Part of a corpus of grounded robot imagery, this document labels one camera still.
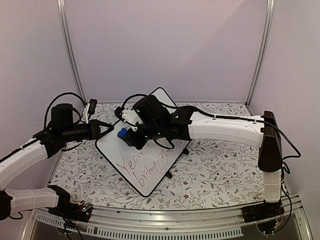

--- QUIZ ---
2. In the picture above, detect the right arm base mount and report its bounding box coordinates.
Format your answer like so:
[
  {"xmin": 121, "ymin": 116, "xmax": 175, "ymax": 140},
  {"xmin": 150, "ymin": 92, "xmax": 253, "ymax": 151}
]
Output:
[{"xmin": 241, "ymin": 200, "xmax": 285, "ymax": 235}]

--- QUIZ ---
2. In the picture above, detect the aluminium corner post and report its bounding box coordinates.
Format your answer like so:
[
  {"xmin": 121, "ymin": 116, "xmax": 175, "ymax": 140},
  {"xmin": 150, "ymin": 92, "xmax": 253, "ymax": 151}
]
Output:
[
  {"xmin": 245, "ymin": 0, "xmax": 275, "ymax": 108},
  {"xmin": 56, "ymin": 0, "xmax": 86, "ymax": 100}
]

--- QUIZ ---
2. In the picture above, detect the floral patterned table mat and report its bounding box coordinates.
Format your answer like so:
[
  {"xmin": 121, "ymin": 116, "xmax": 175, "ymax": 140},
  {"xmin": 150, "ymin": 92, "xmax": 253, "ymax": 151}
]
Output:
[{"xmin": 48, "ymin": 101, "xmax": 288, "ymax": 211}]

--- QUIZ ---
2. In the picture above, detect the right aluminium corner post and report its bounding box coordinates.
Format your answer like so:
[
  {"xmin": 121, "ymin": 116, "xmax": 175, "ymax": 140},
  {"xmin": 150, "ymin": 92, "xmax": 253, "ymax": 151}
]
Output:
[{"xmin": 245, "ymin": 0, "xmax": 275, "ymax": 108}]

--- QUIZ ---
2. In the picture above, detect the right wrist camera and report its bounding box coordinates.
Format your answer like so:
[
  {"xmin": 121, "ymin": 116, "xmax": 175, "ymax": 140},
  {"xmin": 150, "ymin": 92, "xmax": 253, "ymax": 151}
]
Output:
[{"xmin": 114, "ymin": 106, "xmax": 143, "ymax": 132}]

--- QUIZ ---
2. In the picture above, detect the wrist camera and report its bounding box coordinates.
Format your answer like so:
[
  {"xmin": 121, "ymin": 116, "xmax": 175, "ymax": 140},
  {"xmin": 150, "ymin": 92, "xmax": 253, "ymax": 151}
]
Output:
[
  {"xmin": 83, "ymin": 98, "xmax": 98, "ymax": 124},
  {"xmin": 114, "ymin": 106, "xmax": 143, "ymax": 132}
]

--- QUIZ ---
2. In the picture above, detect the front aluminium rail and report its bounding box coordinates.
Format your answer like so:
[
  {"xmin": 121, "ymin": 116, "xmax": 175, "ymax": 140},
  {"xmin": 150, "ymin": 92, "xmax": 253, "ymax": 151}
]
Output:
[{"xmin": 21, "ymin": 194, "xmax": 317, "ymax": 240}]

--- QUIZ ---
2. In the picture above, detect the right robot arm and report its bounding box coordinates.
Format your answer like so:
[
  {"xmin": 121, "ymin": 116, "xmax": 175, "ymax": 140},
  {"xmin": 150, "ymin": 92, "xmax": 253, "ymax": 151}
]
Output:
[{"xmin": 115, "ymin": 94, "xmax": 301, "ymax": 218}]

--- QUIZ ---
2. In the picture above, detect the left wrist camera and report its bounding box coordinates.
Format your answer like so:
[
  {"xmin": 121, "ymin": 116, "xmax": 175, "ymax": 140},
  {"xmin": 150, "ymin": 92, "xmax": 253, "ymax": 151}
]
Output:
[{"xmin": 83, "ymin": 98, "xmax": 98, "ymax": 124}]

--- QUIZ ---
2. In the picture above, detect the white whiteboard black frame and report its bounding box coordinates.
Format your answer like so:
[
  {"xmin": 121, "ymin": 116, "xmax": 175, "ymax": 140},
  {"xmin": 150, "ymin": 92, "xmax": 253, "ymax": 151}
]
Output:
[{"xmin": 94, "ymin": 86, "xmax": 192, "ymax": 198}]

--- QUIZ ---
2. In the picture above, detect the left aluminium corner post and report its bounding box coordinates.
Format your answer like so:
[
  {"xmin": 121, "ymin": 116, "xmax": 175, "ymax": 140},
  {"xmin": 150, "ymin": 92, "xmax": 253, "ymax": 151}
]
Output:
[{"xmin": 56, "ymin": 0, "xmax": 86, "ymax": 100}]

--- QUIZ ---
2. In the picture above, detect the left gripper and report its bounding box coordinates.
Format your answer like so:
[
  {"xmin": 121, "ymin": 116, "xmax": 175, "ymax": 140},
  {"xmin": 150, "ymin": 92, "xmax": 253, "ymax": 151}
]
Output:
[{"xmin": 61, "ymin": 119, "xmax": 115, "ymax": 143}]

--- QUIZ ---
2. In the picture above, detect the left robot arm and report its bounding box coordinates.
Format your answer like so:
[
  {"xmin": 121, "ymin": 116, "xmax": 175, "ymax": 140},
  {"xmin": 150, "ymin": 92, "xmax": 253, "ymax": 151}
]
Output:
[{"xmin": 0, "ymin": 99, "xmax": 114, "ymax": 220}]

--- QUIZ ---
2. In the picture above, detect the blue whiteboard eraser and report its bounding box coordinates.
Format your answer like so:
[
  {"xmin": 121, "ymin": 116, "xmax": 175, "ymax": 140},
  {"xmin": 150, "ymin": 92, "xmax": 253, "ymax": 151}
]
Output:
[{"xmin": 117, "ymin": 127, "xmax": 128, "ymax": 140}]

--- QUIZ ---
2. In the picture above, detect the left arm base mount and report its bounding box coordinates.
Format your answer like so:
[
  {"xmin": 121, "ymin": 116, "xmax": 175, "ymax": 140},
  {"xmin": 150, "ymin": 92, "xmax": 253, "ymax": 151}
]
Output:
[{"xmin": 48, "ymin": 200, "xmax": 93, "ymax": 223}]

